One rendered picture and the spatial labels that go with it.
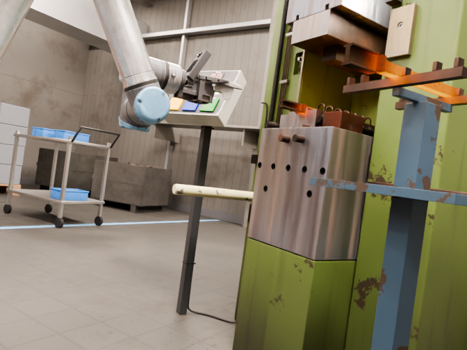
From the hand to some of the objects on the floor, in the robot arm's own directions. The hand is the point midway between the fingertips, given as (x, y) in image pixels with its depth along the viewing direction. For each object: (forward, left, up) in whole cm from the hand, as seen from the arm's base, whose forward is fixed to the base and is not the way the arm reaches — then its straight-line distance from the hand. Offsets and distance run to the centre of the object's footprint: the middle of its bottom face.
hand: (231, 88), depth 134 cm
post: (+45, +44, -100) cm, 118 cm away
